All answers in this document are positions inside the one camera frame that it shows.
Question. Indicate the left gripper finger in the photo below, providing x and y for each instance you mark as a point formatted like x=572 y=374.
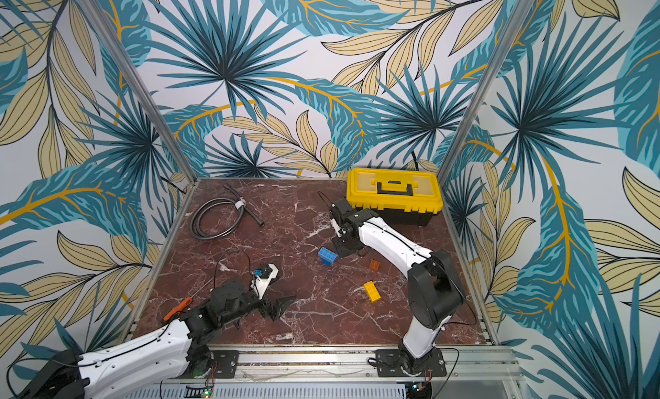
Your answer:
x=273 y=313
x=285 y=302

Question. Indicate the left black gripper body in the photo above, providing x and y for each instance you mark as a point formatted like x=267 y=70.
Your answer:
x=261 y=305

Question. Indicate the light blue long lego brick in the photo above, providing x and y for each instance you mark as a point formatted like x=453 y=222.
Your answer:
x=327 y=256

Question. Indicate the orange square lego brick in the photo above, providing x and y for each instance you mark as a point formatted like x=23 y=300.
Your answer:
x=374 y=265

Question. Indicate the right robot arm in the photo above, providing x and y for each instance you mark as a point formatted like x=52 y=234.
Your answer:
x=434 y=288

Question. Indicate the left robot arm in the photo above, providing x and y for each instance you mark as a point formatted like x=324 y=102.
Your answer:
x=168 y=352

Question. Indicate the yellow long lego brick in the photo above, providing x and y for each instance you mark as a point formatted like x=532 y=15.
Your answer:
x=372 y=292

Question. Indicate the yellow black toolbox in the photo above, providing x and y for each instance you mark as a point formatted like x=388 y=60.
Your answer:
x=400 y=197

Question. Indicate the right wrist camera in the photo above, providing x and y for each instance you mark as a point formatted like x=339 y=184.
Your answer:
x=340 y=212

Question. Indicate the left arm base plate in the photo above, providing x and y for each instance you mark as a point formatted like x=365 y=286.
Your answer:
x=208 y=364

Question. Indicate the orange handled screwdriver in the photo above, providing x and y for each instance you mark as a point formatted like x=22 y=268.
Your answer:
x=184 y=304

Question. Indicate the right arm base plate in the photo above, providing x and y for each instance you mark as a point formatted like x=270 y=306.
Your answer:
x=398 y=363

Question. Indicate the aluminium front rail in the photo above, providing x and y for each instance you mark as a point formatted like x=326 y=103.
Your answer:
x=350 y=371

